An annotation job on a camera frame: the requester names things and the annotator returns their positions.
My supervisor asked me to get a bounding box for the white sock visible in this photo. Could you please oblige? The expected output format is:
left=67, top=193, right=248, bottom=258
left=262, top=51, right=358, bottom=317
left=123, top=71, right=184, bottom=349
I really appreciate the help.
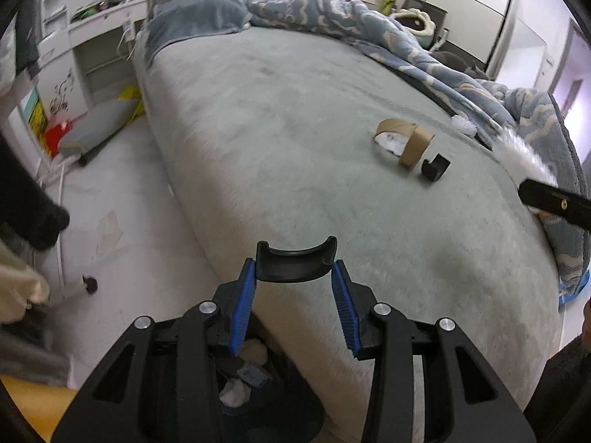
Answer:
left=242, top=339, right=269, bottom=365

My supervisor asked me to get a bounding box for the white bubble wrap piece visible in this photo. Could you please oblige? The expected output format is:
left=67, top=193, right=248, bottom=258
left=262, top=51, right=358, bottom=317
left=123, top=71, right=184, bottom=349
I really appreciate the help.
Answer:
left=450, top=114, right=478, bottom=137

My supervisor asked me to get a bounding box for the dark grey knit vest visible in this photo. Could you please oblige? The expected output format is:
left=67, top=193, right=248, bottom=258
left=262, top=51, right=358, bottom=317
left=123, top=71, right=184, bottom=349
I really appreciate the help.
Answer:
left=15, top=0, right=41, bottom=75

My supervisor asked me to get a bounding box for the blue cloud-patterned blanket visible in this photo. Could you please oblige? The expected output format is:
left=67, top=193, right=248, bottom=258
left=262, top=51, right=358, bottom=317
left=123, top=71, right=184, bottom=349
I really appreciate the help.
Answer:
left=172, top=0, right=591, bottom=308

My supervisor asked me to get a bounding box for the yellow picture book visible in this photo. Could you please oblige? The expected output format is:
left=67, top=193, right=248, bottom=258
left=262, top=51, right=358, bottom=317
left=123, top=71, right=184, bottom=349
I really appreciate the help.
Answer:
left=27, top=87, right=49, bottom=137

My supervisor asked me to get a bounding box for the blue tissue packet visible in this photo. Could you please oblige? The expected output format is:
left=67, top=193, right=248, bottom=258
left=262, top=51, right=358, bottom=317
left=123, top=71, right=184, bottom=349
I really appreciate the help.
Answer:
left=238, top=364, right=269, bottom=387

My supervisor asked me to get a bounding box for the black long garment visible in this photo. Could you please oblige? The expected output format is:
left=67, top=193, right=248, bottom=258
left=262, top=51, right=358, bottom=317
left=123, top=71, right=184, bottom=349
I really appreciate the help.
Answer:
left=0, top=131, right=71, bottom=253

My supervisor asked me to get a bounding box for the yellow plastic bag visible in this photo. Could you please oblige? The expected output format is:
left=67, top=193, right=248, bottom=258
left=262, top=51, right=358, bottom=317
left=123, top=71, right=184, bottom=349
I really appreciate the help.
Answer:
left=117, top=85, right=145, bottom=119

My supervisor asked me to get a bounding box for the white puffer jacket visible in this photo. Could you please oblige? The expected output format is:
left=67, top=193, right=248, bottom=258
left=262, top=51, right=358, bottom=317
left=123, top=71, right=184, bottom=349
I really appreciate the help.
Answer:
left=0, top=32, right=20, bottom=94

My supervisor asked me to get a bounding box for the grey cushioned wheeled stool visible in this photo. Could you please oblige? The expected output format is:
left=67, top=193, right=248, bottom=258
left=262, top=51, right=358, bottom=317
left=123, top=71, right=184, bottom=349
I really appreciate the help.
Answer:
left=58, top=99, right=142, bottom=167

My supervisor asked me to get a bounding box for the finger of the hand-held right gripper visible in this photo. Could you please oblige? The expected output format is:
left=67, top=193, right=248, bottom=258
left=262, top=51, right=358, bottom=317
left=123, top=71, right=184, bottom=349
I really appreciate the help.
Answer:
left=518, top=178, right=591, bottom=230

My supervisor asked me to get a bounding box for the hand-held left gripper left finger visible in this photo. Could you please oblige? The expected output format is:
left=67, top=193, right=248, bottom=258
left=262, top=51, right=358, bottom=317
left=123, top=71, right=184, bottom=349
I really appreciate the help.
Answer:
left=51, top=258, right=257, bottom=443

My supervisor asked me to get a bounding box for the black curved plastic piece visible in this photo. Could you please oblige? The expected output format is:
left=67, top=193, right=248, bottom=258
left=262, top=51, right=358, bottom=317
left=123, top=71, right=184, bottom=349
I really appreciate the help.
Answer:
left=256, top=236, right=339, bottom=283

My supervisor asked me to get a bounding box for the brown cardboard tube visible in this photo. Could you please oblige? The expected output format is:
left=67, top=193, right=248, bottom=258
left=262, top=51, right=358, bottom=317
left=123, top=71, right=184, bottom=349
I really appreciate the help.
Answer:
left=398, top=124, right=436, bottom=169

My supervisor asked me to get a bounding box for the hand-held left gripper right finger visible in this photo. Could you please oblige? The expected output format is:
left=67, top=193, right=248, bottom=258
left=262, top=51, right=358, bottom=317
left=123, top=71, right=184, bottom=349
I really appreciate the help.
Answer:
left=331, top=260, right=536, bottom=443

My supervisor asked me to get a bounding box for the person's right forearm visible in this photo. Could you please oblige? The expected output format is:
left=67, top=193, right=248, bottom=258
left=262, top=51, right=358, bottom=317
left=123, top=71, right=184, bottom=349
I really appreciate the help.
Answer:
left=524, top=331, right=591, bottom=443

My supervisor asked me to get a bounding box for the small black plastic clip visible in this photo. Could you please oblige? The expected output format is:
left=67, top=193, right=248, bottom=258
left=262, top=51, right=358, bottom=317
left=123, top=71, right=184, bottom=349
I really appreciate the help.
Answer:
left=420, top=152, right=451, bottom=182

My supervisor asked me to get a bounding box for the white dressing table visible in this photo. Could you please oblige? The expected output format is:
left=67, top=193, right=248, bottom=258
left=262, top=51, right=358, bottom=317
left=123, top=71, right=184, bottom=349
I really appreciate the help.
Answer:
left=37, top=0, right=151, bottom=117

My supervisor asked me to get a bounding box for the small white tissue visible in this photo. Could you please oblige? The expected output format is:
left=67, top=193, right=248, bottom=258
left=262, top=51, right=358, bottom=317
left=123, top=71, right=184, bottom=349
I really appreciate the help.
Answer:
left=376, top=133, right=405, bottom=157

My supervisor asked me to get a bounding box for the grey bed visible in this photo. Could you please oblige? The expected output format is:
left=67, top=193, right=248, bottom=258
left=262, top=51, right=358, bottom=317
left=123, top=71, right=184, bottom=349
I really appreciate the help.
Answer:
left=131, top=0, right=578, bottom=425

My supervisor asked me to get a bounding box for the white and mint cat bed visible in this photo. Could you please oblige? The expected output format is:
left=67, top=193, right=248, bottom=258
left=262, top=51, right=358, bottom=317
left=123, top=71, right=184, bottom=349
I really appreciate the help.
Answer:
left=390, top=8, right=437, bottom=49

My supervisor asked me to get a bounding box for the white clothes rack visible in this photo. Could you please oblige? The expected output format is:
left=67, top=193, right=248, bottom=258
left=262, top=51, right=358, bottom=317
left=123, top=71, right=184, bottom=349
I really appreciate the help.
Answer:
left=37, top=154, right=99, bottom=298

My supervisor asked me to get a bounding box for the white and black wardrobe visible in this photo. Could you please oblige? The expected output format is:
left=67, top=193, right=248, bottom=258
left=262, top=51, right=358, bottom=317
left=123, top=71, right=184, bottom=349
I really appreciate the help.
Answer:
left=376, top=0, right=521, bottom=80

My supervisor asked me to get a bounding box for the grey cat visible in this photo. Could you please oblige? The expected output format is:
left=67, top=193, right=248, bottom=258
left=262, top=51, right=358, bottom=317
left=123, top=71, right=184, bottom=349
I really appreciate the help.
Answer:
left=431, top=51, right=493, bottom=82

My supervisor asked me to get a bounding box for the blue-grey pillow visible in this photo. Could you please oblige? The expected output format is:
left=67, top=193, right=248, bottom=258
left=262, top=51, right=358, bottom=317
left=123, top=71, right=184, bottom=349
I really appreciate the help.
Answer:
left=142, top=0, right=253, bottom=68

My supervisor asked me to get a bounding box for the dark waste bin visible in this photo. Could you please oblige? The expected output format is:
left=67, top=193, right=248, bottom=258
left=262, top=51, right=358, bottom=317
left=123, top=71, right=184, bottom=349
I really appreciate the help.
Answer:
left=152, top=332, right=326, bottom=443

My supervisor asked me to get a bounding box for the grey fleece blanket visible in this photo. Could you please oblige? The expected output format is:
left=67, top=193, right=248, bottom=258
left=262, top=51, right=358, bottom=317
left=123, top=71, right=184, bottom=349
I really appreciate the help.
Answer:
left=547, top=95, right=591, bottom=259

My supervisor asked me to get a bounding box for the red bag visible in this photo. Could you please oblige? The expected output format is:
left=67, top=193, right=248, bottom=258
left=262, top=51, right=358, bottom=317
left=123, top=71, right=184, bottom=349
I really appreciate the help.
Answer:
left=44, top=120, right=77, bottom=158

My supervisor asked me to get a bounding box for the cream garment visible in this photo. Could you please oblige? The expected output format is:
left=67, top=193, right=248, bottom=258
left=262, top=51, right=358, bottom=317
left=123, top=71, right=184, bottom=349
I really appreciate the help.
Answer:
left=0, top=240, right=51, bottom=324

